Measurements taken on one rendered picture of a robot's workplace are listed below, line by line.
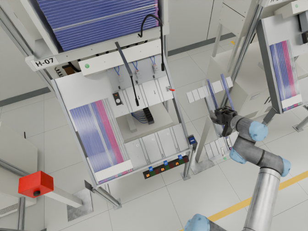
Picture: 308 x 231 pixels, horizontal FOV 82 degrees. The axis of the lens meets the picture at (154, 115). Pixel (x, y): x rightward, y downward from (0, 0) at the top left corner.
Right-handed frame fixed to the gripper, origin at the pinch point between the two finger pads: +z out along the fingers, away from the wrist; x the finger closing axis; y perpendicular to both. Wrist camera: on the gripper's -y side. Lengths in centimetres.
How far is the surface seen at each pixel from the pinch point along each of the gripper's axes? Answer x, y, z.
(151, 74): 24.2, 31.5, 19.4
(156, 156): 37.8, -21.4, 16.0
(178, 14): -78, 79, 177
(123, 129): 53, -9, 55
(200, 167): -9, -81, 57
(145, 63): 26, 39, 21
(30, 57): 82, 59, 19
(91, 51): 53, 54, 19
